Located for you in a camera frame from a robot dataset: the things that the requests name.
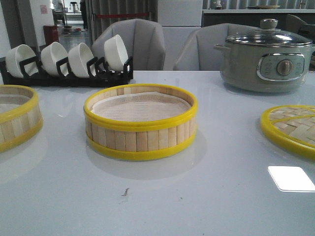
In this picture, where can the bamboo steamer tier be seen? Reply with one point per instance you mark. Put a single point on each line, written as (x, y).
(145, 140)
(22, 123)

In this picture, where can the white bowl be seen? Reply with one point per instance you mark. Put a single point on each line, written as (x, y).
(50, 55)
(115, 53)
(78, 57)
(15, 56)

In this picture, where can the white bowl far left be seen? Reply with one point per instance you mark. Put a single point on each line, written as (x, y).
(15, 56)

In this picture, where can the glass pot lid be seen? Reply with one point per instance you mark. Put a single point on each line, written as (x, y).
(268, 35)

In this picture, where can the white cabinet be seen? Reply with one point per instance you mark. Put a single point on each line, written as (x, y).
(178, 19)

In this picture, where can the red bin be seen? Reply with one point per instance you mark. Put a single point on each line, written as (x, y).
(50, 34)

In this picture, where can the green electric cooking pot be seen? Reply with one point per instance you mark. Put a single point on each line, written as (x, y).
(264, 68)

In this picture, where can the black bowl rack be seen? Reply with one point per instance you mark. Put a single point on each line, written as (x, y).
(99, 74)

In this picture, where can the grey chair left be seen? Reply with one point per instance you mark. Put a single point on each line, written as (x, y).
(143, 39)

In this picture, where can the woven bamboo steamer lid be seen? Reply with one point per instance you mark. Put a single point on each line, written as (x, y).
(292, 127)

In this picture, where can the white steamer liner cloth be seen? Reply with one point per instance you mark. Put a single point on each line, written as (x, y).
(145, 106)

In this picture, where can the white bowl right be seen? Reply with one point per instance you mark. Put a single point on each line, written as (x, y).
(115, 53)

